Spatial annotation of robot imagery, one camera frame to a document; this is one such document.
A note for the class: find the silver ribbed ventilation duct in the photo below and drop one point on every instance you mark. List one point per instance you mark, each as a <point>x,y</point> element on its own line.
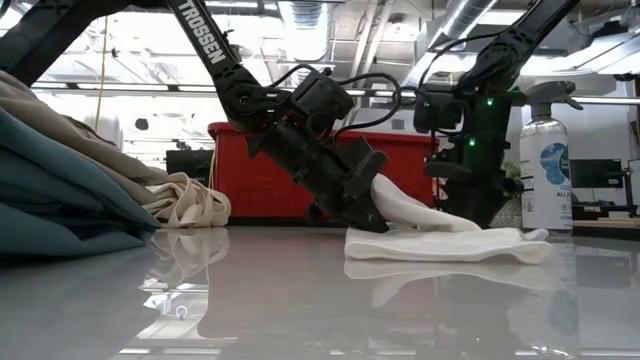
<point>307,30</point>

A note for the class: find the green potted plant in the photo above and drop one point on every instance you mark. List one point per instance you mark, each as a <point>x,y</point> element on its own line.
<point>510,205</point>

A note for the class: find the clear spray bottle black trigger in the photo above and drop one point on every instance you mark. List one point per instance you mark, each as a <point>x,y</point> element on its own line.
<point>545,175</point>

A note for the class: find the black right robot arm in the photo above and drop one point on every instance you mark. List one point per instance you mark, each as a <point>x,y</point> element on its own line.
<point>510,45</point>

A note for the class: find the long ceiling light bar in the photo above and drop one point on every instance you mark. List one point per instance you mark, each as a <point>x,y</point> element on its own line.
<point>125,87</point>

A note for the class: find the black box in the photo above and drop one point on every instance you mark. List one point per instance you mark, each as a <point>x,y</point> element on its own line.
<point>187,162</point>

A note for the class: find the small white cloth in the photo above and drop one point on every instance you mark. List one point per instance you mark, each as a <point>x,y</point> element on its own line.
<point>440,242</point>

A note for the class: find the khaki garment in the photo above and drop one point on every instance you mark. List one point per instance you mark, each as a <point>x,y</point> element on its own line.
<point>75,135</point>

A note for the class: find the black monitor stand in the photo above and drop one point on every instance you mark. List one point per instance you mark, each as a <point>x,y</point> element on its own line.
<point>600,209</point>

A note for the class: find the silver spiral ventilation duct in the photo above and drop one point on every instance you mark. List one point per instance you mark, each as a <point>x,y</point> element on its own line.
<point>460,15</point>

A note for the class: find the black computer monitor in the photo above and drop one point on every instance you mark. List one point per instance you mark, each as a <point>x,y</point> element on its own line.
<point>595,172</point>

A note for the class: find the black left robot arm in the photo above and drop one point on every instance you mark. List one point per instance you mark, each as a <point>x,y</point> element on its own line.
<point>210,45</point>

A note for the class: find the red plastic laundry bin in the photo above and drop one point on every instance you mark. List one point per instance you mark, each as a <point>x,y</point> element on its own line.
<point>260,175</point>

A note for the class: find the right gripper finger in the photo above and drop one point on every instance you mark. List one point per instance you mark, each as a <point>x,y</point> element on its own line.
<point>475,210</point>

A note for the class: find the teal grey garment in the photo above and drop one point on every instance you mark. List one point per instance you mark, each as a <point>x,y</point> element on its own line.
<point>50,200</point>

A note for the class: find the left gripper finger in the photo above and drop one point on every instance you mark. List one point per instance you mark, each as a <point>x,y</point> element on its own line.
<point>367,190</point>
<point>327,212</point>

